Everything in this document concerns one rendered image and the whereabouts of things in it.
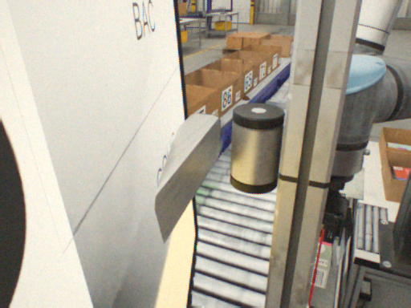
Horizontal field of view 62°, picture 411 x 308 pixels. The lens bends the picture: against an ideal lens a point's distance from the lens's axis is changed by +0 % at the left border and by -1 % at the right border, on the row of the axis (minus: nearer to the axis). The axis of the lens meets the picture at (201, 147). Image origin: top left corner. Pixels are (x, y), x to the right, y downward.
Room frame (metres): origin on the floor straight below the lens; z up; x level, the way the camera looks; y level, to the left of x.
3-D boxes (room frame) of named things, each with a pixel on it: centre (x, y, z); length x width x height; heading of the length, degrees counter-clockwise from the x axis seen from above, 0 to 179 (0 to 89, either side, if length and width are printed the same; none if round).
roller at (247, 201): (1.15, -0.19, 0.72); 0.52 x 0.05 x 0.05; 66
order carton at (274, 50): (3.02, -0.50, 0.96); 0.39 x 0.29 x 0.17; 157
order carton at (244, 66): (2.30, -0.19, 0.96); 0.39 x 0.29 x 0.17; 157
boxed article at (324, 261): (0.51, -0.22, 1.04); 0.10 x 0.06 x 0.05; 155
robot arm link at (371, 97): (0.49, -0.21, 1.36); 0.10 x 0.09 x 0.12; 109
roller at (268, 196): (1.21, -0.21, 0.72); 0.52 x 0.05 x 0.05; 66
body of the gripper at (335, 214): (0.48, -0.21, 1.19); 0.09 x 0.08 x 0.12; 155
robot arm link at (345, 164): (0.49, -0.21, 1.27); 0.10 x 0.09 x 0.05; 65
